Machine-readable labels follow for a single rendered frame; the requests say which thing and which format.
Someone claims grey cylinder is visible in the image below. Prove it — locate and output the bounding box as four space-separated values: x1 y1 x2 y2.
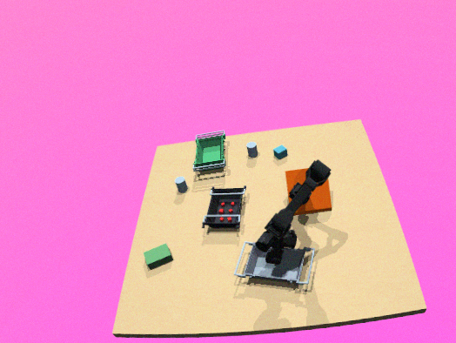
175 177 188 193
246 142 258 158

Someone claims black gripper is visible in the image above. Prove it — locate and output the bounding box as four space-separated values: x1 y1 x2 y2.
265 237 284 265

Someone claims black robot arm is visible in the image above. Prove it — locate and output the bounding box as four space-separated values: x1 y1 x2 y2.
255 159 331 252

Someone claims small blue cube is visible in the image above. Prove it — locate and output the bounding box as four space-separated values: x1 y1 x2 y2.
273 145 287 159

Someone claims small green block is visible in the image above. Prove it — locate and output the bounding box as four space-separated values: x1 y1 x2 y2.
144 243 173 269

